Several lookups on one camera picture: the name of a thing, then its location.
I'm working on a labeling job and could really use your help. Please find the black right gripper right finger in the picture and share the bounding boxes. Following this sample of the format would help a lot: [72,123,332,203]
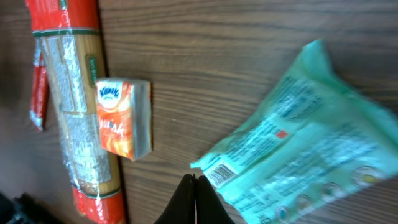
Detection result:
[195,175,234,224]

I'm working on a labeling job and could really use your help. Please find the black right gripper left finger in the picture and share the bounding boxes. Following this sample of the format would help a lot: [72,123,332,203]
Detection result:
[154,174,196,224]

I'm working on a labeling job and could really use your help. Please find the orange kleenex tissue pack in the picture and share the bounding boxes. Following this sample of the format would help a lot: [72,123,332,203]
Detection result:
[95,78,152,161]

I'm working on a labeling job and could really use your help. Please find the teal wet wipes pack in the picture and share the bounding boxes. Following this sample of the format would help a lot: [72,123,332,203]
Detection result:
[191,40,397,223]

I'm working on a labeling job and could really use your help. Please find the red stick packet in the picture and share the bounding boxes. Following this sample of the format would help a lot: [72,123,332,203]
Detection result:
[29,39,49,131]

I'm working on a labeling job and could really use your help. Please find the long spaghetti pasta package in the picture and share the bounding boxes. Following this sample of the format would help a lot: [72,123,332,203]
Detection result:
[26,0,126,224]

